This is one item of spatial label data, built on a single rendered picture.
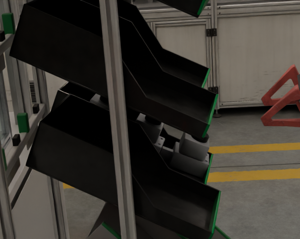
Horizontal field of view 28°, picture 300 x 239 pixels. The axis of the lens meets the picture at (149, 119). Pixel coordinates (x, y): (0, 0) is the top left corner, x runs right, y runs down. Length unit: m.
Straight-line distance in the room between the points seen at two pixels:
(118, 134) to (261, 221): 2.59
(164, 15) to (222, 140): 1.06
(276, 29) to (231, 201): 1.71
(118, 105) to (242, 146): 3.54
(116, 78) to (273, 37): 4.05
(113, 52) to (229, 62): 4.04
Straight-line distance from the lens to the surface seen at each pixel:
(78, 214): 3.50
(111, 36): 0.74
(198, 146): 1.00
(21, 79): 2.32
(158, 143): 1.01
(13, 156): 0.89
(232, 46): 4.73
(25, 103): 2.33
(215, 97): 0.88
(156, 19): 4.65
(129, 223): 0.82
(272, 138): 4.43
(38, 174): 2.22
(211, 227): 0.86
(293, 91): 0.90
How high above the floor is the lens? 1.64
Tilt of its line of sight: 20 degrees down
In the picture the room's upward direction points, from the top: 4 degrees counter-clockwise
